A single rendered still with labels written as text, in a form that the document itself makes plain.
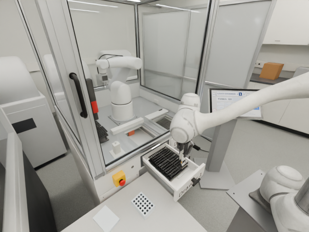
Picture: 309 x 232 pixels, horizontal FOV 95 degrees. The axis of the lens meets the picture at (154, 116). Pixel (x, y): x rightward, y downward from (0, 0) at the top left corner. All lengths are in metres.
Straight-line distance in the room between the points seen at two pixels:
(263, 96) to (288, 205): 0.48
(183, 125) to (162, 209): 0.61
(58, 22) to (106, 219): 0.94
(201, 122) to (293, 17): 3.43
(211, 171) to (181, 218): 1.31
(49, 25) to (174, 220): 1.04
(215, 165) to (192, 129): 1.62
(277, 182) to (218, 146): 1.00
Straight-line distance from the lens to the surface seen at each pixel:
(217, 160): 2.10
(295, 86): 0.73
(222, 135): 1.84
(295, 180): 1.04
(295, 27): 3.86
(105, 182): 1.00
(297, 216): 0.90
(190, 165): 1.11
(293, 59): 4.23
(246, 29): 2.30
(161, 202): 1.04
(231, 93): 1.67
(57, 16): 0.63
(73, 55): 0.64
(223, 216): 1.99
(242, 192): 1.20
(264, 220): 1.16
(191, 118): 0.58
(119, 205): 1.05
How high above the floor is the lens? 1.67
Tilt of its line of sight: 29 degrees down
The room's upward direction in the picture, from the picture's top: 1 degrees clockwise
